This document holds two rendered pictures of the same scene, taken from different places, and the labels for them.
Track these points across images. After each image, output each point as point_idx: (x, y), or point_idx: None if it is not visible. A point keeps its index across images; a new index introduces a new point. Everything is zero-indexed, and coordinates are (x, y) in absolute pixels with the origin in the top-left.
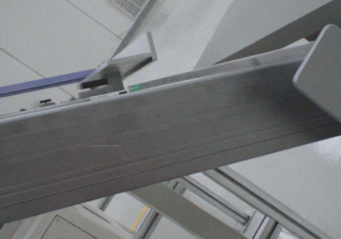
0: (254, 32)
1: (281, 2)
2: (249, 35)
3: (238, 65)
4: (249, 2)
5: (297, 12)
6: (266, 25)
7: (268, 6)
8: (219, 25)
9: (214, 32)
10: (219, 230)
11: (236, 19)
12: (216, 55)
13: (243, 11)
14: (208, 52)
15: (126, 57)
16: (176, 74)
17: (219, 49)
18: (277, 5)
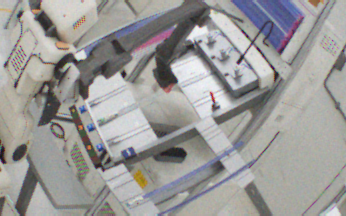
0: (57, 154)
1: (45, 145)
2: (59, 158)
3: None
4: (51, 178)
5: (46, 130)
6: (53, 147)
7: (48, 154)
8: (68, 201)
9: (72, 202)
10: None
11: (59, 182)
12: (75, 182)
13: (55, 178)
14: (79, 194)
15: (113, 168)
16: (86, 100)
17: (73, 183)
18: (46, 147)
